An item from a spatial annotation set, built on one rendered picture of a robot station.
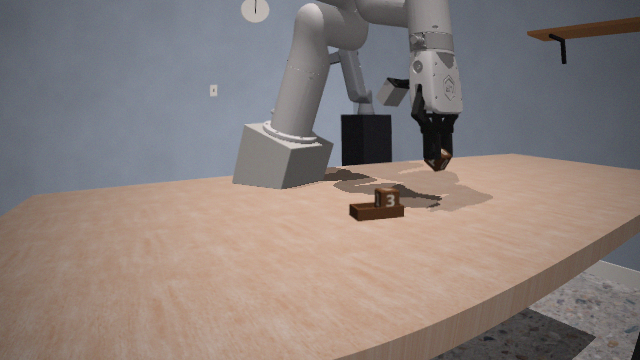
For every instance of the brown wooden tray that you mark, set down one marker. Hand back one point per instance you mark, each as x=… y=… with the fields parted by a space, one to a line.
x=368 y=211

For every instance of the brown cube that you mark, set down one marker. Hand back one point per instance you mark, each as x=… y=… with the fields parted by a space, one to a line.
x=386 y=197
x=439 y=165

